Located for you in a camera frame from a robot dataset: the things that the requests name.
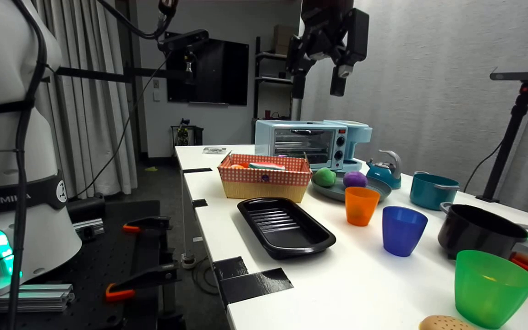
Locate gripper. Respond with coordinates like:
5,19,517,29
286,0,370,99

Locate cardboard box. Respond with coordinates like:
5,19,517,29
273,25,299,56

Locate toy oven door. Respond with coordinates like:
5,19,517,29
270,128,336,166

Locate light blue toy oven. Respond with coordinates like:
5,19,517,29
254,119,374,174

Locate green round plush toy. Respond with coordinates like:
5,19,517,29
313,167,337,188

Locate watermelon plush toy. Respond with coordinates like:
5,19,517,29
247,161,287,171

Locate purple round plush toy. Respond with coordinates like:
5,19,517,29
342,171,369,189

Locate orange checkered box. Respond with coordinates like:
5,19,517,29
217,153,314,204

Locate black oven tray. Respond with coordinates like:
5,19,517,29
236,197,337,261

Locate black power box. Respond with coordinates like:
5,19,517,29
66,194,107,242

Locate black shelf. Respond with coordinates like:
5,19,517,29
251,36,295,143

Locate blue toy kettle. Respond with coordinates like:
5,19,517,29
366,149,403,190

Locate grey plate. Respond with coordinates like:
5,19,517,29
310,173,392,203

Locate orange plastic cup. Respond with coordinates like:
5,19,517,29
344,186,381,227

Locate small side table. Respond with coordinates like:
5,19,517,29
170,118,204,148

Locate teal pot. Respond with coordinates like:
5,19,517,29
409,171,461,211

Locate blue plastic cup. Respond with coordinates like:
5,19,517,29
381,205,429,258

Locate black pot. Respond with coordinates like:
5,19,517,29
437,203,528,261

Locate grey curtain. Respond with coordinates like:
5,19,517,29
32,0,139,198

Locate large black tape patch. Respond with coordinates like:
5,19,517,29
212,256,295,307

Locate black orange clamp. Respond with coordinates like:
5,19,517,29
104,261,180,303
121,216,173,235

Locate green plastic cup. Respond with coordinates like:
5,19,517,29
454,249,528,330

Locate tan bread toy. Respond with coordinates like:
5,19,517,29
418,314,478,330

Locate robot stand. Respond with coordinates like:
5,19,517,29
0,199,187,330

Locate black wall monitor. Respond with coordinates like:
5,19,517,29
166,32,250,106

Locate camera on mount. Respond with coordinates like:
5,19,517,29
55,28,210,86

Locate camera on tripod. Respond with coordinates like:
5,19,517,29
476,63,528,204

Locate coil of black cable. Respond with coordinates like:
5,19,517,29
192,256,219,295

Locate aluminium rail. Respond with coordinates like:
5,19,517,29
0,284,75,314

